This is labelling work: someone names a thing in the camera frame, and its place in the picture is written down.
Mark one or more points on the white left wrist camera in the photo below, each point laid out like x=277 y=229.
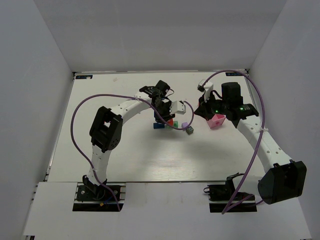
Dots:
x=177 y=107

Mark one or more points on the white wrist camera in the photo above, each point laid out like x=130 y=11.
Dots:
x=177 y=107
x=205 y=87

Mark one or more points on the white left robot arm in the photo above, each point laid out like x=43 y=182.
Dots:
x=106 y=129

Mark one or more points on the dark blue rectangular block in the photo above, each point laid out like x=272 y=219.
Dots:
x=158 y=125

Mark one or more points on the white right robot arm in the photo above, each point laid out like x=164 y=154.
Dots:
x=284 y=178

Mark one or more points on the right corner label sticker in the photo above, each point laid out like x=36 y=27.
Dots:
x=232 y=74

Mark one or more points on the corner label sticker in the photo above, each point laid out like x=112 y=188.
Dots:
x=83 y=76
x=232 y=74

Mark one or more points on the purple printed cube block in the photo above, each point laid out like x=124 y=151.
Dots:
x=184 y=125

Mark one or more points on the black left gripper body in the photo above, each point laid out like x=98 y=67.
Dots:
x=163 y=113

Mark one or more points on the left corner label sticker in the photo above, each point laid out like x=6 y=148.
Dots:
x=83 y=76

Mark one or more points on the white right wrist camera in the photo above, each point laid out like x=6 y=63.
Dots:
x=205 y=87

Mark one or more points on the pink plastic box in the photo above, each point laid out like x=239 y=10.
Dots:
x=216 y=121

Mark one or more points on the green hospital arch block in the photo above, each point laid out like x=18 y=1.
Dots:
x=174 y=126

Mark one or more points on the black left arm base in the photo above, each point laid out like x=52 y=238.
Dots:
x=87 y=201

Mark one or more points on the grey house block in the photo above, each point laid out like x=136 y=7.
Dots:
x=189 y=130

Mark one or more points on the red cube block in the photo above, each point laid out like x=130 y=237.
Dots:
x=170 y=122

